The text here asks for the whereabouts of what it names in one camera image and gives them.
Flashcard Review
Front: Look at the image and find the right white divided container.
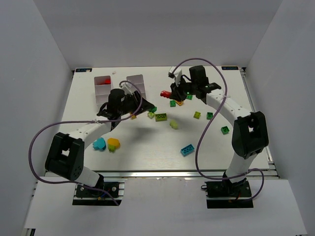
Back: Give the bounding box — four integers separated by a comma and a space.
126, 74, 146, 99

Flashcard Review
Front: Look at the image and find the red lego brick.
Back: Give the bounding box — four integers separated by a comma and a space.
103, 79, 111, 85

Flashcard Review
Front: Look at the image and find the lime lego brick right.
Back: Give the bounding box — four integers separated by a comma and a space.
193, 111, 201, 119

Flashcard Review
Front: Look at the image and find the dark green lego brick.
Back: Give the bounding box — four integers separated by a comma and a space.
149, 107, 157, 113

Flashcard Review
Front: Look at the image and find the pale green lego piece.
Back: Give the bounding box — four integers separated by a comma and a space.
169, 120, 178, 130

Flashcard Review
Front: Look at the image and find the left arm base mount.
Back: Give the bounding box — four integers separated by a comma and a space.
72, 180, 125, 207

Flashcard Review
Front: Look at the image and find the blue 2x3 lego brick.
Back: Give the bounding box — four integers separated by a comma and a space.
180, 144, 194, 156

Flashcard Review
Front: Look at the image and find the red rounded lego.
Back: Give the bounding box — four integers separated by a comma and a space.
160, 90, 171, 98

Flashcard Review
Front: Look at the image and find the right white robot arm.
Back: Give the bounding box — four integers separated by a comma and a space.
167, 65, 269, 184

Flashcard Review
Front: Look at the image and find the green lego brick middle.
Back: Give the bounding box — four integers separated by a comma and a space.
206, 112, 214, 120

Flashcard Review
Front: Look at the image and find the orange 2x3 lego brick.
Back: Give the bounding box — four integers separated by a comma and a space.
175, 100, 184, 106

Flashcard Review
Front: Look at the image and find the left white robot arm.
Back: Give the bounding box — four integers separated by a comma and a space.
45, 88, 155, 189

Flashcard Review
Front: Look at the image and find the yellow heart lego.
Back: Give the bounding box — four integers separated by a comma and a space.
107, 138, 121, 152

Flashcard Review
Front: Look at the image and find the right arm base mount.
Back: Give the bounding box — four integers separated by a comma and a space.
201, 178, 253, 209

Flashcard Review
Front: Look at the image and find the lime 2x3 lego brick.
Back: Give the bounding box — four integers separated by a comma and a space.
155, 113, 167, 122

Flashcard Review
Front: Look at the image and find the white divided container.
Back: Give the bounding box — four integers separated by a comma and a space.
126, 74, 146, 99
94, 75, 112, 106

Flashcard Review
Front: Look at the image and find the small green lego pile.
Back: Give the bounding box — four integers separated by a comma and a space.
169, 100, 176, 107

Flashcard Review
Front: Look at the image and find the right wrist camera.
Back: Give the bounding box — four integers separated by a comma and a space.
168, 66, 182, 87

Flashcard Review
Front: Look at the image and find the left white divided container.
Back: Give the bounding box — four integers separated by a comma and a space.
94, 75, 112, 106

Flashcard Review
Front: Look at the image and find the blue heart lego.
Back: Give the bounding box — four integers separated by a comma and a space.
93, 137, 106, 151

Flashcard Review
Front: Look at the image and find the green lego lower right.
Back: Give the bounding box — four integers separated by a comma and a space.
220, 126, 230, 135

